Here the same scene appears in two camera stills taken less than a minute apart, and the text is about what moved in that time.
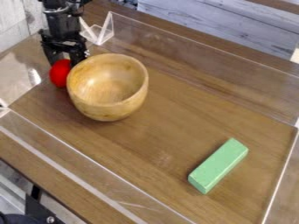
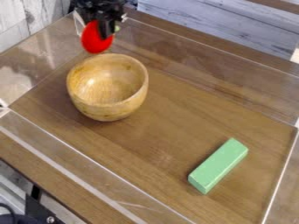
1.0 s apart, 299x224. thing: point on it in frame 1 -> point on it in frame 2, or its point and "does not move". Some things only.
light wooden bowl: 107,85 does not move
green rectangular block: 217,165 does not move
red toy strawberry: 59,72 -> 92,42
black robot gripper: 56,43 -> 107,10
